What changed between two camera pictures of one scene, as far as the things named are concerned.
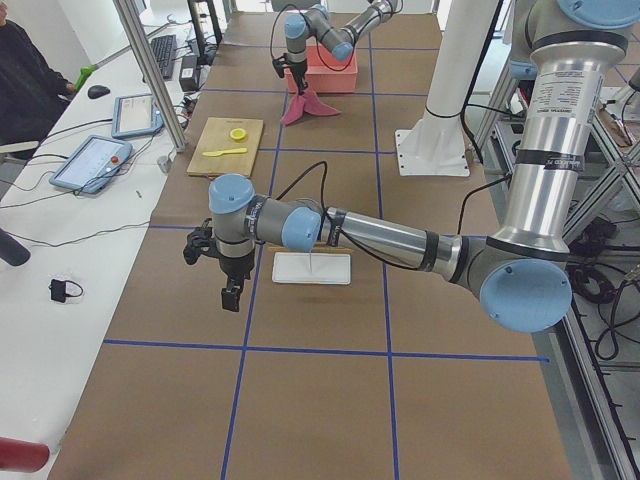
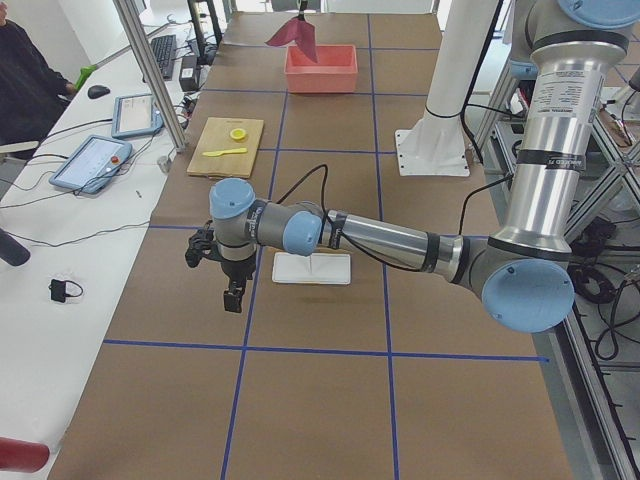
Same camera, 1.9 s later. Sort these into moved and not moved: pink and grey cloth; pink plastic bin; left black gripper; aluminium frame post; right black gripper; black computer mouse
Moved: right black gripper; pink and grey cloth
Not moved: left black gripper; aluminium frame post; pink plastic bin; black computer mouse
